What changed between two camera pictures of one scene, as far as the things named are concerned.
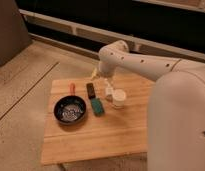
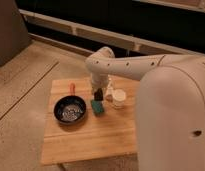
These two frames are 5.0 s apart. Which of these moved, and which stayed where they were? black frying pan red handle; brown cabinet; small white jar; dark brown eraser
Moved: dark brown eraser
Stayed: small white jar; brown cabinet; black frying pan red handle
